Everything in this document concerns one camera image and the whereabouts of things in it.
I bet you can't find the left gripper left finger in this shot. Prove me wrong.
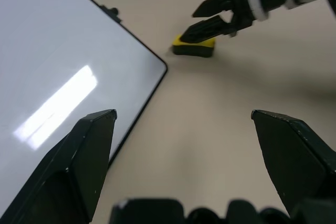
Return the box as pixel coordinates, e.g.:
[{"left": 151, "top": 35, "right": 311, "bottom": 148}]
[{"left": 0, "top": 109, "right": 118, "bottom": 224}]

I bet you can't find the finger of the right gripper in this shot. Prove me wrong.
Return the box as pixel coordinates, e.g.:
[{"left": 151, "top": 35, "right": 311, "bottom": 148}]
[
  {"left": 181, "top": 15, "right": 237, "bottom": 44},
  {"left": 192, "top": 0, "right": 244, "bottom": 18}
]

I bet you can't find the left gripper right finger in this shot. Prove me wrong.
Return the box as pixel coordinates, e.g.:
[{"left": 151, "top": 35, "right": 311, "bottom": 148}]
[{"left": 250, "top": 109, "right": 336, "bottom": 216}]

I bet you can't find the yellow and black eraser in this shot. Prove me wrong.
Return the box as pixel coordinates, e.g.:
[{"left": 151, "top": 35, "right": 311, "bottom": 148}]
[{"left": 172, "top": 34, "right": 217, "bottom": 59}]

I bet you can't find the black whiteboard stand knob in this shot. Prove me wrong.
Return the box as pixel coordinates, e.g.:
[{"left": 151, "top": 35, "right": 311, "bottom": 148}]
[{"left": 100, "top": 4, "right": 122, "bottom": 25}]

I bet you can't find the black-framed whiteboard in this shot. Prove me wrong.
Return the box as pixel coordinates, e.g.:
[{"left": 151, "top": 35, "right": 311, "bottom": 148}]
[{"left": 0, "top": 0, "right": 169, "bottom": 221}]

